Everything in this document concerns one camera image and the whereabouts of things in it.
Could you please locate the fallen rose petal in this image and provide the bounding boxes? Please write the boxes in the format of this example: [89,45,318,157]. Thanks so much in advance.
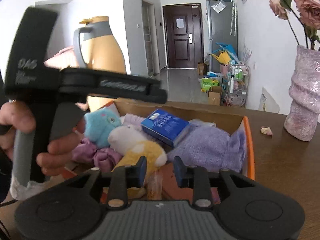
[260,127,273,137]

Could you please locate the dark brown entrance door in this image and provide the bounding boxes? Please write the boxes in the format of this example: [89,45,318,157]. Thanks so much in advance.
[163,3,203,69]

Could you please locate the light blue plush toy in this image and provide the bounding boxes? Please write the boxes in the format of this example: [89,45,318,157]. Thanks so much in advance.
[84,108,121,148]

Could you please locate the yellow thermos jug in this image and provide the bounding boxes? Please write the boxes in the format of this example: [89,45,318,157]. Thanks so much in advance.
[73,16,128,113]

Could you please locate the blue tissue pack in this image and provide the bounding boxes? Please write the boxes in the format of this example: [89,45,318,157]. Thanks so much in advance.
[141,109,190,148]

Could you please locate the yellow white plush toy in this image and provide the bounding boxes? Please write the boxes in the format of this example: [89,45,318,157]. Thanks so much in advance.
[108,125,167,200]

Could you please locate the pink small suitcase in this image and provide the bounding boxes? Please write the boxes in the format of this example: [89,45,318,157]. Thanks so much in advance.
[44,46,79,69]

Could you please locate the grey refrigerator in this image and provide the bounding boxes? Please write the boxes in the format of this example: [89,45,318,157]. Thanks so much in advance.
[206,0,239,74]

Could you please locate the lilac drawstring pouch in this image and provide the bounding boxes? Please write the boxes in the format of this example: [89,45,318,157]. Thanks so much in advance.
[167,119,247,172]

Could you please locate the magenta drawstring pouch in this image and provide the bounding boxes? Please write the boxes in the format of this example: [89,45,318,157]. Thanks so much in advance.
[72,138,123,172]

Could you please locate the person left hand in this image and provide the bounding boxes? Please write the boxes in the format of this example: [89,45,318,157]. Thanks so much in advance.
[0,101,87,177]

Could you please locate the lavender towel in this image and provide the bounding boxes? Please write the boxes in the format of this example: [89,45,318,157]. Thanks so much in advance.
[120,113,148,137]

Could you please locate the wire storage rack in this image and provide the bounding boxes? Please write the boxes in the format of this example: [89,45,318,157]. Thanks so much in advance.
[220,64,250,108]

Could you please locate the yellow blue toy pile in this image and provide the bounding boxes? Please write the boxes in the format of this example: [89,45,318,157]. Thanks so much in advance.
[210,42,240,65]

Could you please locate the dried pink roses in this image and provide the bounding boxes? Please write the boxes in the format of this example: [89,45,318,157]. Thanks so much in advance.
[268,0,319,50]

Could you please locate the purple textured vase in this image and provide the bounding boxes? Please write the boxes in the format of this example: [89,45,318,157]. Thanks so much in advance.
[284,46,319,141]

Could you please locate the red cardboard box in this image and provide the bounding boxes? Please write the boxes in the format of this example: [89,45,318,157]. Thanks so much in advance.
[72,100,255,200]

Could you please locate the cardboard boxes on floor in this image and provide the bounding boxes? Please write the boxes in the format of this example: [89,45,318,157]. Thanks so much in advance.
[197,62,222,106]

